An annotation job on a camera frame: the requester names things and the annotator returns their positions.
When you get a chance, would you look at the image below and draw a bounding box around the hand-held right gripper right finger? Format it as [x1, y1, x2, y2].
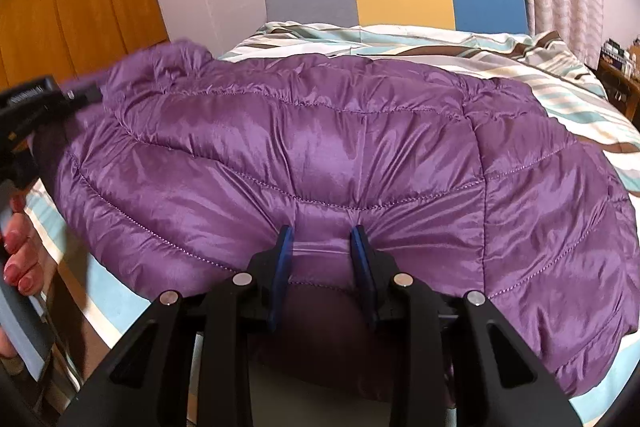
[348, 224, 583, 427]

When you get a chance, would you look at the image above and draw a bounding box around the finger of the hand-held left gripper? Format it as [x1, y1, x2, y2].
[62, 83, 105, 106]

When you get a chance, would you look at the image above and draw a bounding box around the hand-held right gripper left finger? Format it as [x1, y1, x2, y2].
[60, 225, 296, 427]

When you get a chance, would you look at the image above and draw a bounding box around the purple puffer jacket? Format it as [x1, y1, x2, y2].
[30, 38, 640, 403]

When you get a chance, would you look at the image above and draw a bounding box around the person's left hand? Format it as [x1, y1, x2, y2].
[0, 196, 55, 297]

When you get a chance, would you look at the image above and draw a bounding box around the striped bed cover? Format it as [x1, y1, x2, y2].
[10, 21, 640, 427]

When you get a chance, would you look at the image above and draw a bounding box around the wooden bedside table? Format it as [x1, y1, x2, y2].
[597, 38, 640, 122]

